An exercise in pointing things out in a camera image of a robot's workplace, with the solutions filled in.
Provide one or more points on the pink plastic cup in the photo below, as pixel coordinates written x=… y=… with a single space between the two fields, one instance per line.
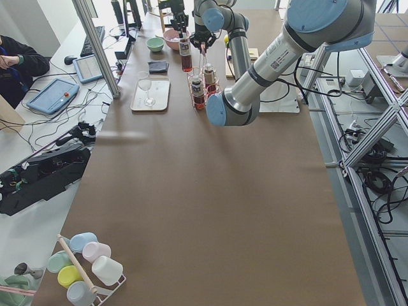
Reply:
x=93 y=250

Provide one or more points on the pink bowl of ice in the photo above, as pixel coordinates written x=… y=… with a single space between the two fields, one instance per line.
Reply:
x=172 y=39

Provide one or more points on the wooden cup tree stand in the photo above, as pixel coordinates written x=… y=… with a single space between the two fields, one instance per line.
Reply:
x=165 y=15

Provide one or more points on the cream rabbit tray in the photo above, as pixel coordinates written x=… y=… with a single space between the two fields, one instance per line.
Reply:
x=159 y=91

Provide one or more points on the copper wire bottle basket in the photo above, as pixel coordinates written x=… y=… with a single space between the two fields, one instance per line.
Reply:
x=198 y=71

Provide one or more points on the black device on side table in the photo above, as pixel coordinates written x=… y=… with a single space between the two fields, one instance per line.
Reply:
x=46 y=175

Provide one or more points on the green plastic cup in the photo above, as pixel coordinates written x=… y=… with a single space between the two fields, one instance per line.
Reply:
x=58 y=261

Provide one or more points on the blue plastic cup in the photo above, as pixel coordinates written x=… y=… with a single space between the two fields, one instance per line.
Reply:
x=78 y=241

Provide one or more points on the clear wine glass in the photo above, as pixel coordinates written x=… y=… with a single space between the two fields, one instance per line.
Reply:
x=145 y=83

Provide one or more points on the grey folded cloth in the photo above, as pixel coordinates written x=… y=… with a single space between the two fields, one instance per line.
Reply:
x=156 y=67

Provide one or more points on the seated person in black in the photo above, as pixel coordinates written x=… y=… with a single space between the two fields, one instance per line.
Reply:
x=20 y=63

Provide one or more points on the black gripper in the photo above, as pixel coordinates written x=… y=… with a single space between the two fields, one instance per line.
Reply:
x=201 y=35
x=178 y=16

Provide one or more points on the yellow plastic cup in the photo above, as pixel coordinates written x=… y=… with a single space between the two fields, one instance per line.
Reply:
x=68 y=275

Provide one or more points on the green bowl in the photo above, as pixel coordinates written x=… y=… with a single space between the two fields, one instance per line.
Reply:
x=155 y=44

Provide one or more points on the grey plastic cup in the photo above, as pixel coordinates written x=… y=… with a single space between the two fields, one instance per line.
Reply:
x=79 y=294

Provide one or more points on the tea bottle white cap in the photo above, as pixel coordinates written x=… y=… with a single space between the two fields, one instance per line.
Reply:
x=185 y=53

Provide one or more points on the black computer mouse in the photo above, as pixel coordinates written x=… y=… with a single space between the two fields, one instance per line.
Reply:
x=68 y=60

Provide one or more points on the white plastic cup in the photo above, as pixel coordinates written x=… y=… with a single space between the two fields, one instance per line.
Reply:
x=107 y=270

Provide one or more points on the blue teach pendant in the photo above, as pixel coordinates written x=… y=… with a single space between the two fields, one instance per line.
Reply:
x=54 y=96
x=87 y=69

